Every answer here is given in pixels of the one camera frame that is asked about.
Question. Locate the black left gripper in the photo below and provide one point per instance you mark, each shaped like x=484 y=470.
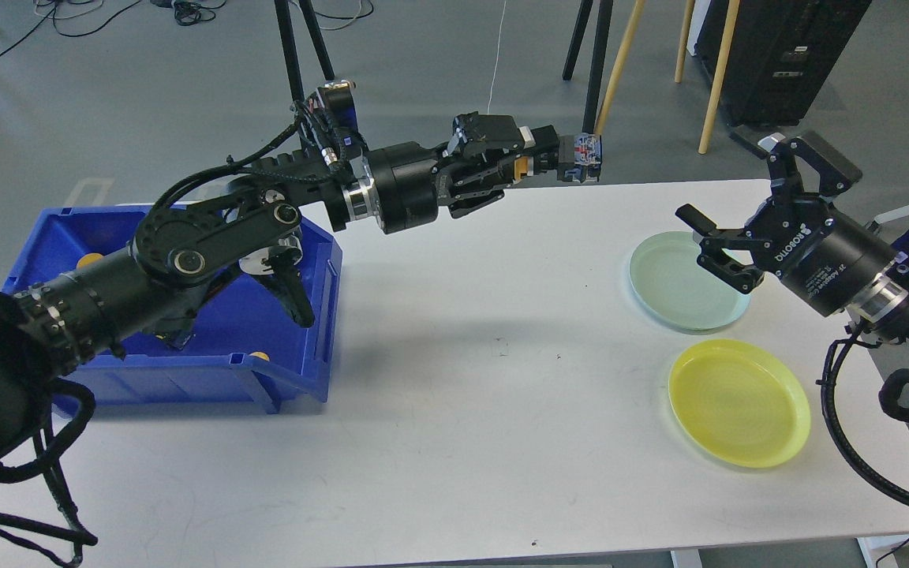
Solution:
x=486 y=154

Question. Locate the yellow button far left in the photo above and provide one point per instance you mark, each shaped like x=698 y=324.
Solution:
x=87 y=259

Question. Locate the black cabinet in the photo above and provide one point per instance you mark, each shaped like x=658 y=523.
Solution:
x=781 y=54

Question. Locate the blue plastic bin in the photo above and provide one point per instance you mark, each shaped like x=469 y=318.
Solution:
x=215 y=366

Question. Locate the black stand legs centre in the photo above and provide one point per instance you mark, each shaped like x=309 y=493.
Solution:
x=597 y=62

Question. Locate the yellow plate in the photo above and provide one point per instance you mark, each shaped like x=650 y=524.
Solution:
x=739 y=403

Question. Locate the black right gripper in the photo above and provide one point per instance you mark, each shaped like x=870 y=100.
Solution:
x=826 y=259

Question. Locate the light green plate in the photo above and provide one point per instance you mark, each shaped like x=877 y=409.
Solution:
x=668 y=283

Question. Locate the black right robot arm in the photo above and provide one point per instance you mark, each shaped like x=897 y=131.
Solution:
x=871 y=334

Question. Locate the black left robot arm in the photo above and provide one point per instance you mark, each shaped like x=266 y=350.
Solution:
x=207 y=230

